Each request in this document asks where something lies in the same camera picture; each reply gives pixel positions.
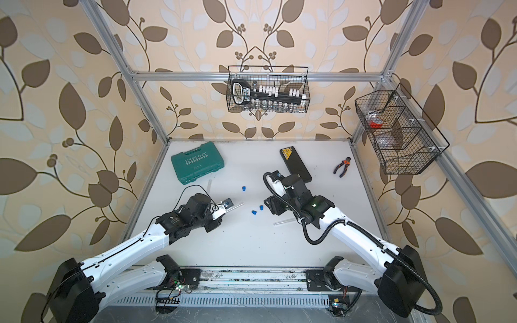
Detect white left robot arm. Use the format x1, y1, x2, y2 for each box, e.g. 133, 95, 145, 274
40, 193, 234, 322

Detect black wire basket rear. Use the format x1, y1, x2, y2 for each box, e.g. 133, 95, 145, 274
226, 65, 310, 114

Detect black wire basket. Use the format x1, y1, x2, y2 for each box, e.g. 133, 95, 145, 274
226, 65, 310, 114
355, 83, 450, 175

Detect black flat tool case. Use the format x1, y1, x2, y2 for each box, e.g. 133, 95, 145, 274
280, 146, 312, 183

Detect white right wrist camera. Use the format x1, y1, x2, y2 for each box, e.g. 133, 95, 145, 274
267, 172, 285, 196

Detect black wire basket right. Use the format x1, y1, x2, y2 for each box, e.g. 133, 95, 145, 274
355, 83, 450, 175

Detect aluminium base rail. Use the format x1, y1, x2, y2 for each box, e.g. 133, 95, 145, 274
108, 265, 421, 310

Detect aluminium frame rear crossbar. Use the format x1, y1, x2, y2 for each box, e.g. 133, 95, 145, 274
128, 71, 385, 83

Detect aluminium frame post right rear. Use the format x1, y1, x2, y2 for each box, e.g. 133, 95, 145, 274
349, 0, 429, 146

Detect orange black pliers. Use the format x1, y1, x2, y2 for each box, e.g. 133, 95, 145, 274
333, 157, 351, 178

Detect black corrugated cable right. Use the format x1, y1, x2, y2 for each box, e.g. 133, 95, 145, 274
262, 171, 444, 316

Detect aluminium frame post left rear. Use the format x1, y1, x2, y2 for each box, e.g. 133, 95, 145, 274
79, 0, 170, 145

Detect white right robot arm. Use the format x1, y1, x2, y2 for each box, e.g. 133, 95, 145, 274
263, 172, 442, 318

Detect aluminium frame post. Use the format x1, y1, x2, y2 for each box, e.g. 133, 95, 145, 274
349, 0, 429, 146
79, 0, 170, 145

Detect green plastic tool case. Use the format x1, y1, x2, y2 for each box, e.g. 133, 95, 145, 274
171, 142, 225, 184

